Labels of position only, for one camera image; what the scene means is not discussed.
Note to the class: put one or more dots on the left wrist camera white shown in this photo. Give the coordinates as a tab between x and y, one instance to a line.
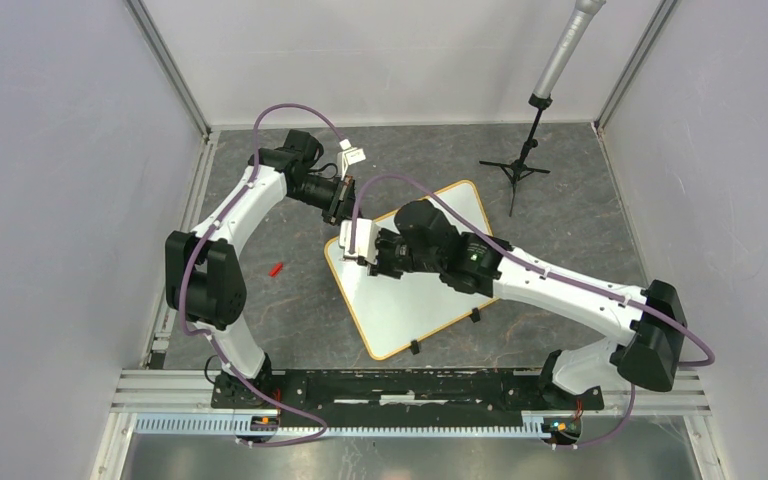
348	156

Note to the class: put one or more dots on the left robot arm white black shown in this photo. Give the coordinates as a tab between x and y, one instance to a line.
204	281

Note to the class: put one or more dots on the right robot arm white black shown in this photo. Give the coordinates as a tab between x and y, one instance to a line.
641	327

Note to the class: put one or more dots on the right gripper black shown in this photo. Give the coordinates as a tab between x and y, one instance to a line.
379	268

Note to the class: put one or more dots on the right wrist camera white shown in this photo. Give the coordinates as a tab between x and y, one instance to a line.
357	241

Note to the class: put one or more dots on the aluminium rail with comb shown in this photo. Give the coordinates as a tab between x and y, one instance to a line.
178	402

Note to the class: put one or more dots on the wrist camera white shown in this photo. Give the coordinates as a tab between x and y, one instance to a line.
357	241
348	156

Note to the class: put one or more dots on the yellow framed whiteboard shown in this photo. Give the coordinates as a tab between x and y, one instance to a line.
390	314

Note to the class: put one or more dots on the silver microphone on tripod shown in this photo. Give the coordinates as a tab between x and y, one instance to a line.
582	15

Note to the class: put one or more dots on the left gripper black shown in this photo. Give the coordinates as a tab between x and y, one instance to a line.
343	203

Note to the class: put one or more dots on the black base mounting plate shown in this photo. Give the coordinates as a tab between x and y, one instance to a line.
412	398

